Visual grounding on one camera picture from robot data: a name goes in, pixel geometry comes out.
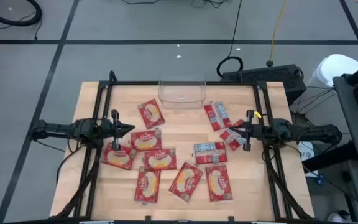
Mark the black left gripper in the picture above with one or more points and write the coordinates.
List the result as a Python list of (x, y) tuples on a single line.
[(115, 130)]

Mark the white round stool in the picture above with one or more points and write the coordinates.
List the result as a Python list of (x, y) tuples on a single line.
[(334, 67)]

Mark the white cardboard box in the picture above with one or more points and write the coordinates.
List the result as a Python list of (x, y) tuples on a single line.
[(306, 154)]

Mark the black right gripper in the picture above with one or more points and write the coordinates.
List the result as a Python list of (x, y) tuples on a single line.
[(258, 131)]

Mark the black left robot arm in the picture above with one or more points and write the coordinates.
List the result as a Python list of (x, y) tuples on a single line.
[(57, 129)]

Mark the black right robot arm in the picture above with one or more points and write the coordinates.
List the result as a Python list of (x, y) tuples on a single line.
[(315, 132)]

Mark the red Orville popcorn bag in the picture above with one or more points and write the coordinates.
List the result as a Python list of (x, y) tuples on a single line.
[(217, 115), (218, 183), (231, 141), (160, 159), (120, 158), (210, 154), (186, 181), (148, 185), (146, 140), (151, 113)]

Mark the clear plastic basket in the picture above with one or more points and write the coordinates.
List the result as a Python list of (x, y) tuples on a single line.
[(182, 96)]

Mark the grey equipment cart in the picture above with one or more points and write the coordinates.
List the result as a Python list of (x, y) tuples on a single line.
[(353, 124)]

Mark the black aluminium table frame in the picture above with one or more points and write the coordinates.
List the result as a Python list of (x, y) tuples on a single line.
[(129, 83)]

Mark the person's foot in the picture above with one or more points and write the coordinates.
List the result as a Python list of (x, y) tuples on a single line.
[(337, 217)]

